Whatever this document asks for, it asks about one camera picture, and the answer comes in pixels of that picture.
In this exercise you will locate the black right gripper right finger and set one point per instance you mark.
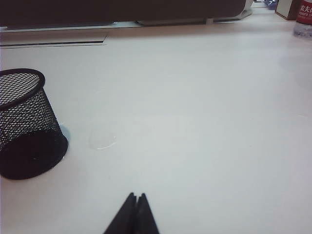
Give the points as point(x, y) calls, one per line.
point(146, 219)

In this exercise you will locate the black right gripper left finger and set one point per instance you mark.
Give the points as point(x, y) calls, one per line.
point(122, 219)

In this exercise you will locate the black mesh pen holder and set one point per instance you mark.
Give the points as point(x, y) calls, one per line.
point(29, 117)

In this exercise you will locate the brown desk divider panel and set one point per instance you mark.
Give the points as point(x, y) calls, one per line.
point(97, 9)

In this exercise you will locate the white divider end foot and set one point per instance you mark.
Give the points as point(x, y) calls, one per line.
point(241, 14)

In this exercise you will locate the white brown cardboard box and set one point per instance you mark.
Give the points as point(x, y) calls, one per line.
point(286, 8)

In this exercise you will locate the water bottle red label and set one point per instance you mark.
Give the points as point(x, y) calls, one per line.
point(304, 14)

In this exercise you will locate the grey divider bracket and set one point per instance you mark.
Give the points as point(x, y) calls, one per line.
point(61, 25)

